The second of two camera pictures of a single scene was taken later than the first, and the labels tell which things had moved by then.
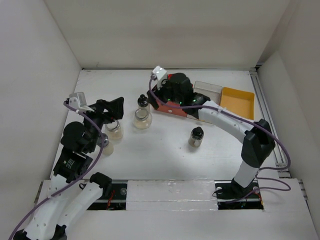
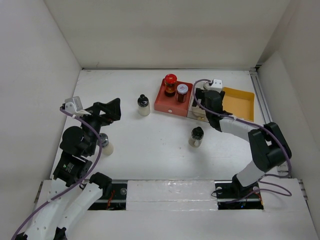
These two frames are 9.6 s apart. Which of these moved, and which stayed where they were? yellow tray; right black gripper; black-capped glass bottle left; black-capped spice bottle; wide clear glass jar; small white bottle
Moved: right black gripper; wide clear glass jar
Stayed: small white bottle; black-capped spice bottle; yellow tray; black-capped glass bottle left
